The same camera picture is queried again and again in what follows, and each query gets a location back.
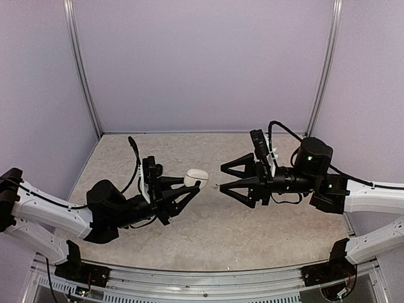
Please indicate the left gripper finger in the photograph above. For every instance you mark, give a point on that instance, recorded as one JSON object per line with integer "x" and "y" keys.
{"x": 177, "y": 199}
{"x": 168, "y": 183}

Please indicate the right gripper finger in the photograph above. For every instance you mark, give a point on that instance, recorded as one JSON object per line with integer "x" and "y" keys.
{"x": 243, "y": 167}
{"x": 243, "y": 190}

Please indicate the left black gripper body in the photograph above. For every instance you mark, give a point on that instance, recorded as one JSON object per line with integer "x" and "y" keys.
{"x": 157, "y": 202}

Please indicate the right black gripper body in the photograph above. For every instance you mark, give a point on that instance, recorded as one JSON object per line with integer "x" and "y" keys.
{"x": 267, "y": 182}

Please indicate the white earbud charging case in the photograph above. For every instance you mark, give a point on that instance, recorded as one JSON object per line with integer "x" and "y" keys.
{"x": 194, "y": 176}

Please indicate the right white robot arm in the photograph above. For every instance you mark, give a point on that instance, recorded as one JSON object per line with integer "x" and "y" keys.
{"x": 339, "y": 194}

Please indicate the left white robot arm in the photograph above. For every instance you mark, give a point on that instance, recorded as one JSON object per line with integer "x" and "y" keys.
{"x": 26, "y": 211}

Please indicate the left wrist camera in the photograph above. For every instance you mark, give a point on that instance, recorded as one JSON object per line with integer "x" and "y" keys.
{"x": 150, "y": 171}

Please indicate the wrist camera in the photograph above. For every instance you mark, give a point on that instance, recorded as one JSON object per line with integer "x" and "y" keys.
{"x": 262, "y": 150}
{"x": 150, "y": 171}

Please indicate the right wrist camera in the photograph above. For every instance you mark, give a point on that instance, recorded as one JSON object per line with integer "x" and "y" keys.
{"x": 262, "y": 150}

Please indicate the front aluminium rail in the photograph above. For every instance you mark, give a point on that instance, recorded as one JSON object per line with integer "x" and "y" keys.
{"x": 130, "y": 284}

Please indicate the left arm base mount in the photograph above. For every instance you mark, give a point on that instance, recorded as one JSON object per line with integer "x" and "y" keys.
{"x": 85, "y": 273}

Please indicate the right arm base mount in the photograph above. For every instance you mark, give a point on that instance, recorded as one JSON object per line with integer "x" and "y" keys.
{"x": 327, "y": 272}

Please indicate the right aluminium frame post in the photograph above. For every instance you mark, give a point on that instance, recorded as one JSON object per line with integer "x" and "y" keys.
{"x": 326, "y": 67}

